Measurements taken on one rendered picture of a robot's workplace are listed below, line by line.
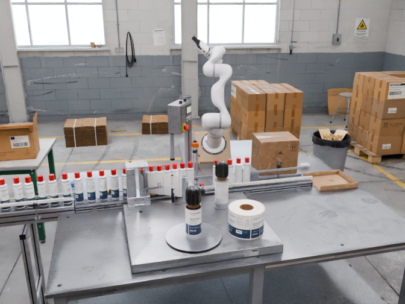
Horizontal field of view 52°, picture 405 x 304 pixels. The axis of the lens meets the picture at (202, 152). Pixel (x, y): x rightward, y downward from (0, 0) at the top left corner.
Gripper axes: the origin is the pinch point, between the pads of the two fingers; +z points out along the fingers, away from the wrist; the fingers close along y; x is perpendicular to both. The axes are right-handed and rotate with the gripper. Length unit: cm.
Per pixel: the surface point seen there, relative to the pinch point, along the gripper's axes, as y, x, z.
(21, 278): -167, -175, -12
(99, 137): 142, -306, -63
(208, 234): -184, 15, -36
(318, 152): 53, -18, -215
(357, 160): 129, -19, -321
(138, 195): -154, -27, -10
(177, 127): -117, 5, -4
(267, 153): -88, 20, -78
